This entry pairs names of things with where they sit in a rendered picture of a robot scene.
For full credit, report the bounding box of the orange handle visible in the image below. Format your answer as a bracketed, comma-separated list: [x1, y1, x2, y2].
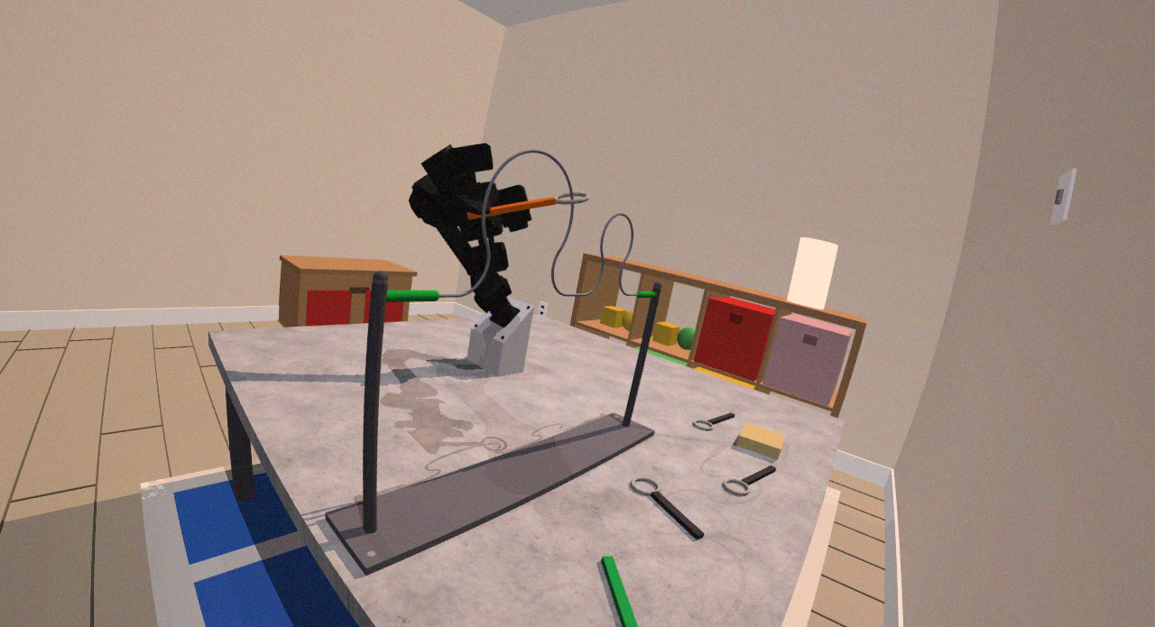
[467, 192, 590, 221]

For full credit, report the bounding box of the grey ring with dark handle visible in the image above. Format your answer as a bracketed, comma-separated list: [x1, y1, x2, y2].
[723, 466, 776, 495]
[631, 476, 705, 539]
[693, 412, 735, 430]

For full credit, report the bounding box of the orange flat block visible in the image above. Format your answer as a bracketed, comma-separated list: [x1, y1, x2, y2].
[736, 423, 785, 460]

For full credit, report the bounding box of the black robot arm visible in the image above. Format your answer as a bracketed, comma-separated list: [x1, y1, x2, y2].
[409, 145, 531, 327]

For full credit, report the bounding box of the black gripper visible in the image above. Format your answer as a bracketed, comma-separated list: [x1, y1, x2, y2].
[446, 143, 509, 278]

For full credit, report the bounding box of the green handle with grey loop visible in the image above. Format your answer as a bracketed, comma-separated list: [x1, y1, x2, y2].
[602, 557, 638, 627]

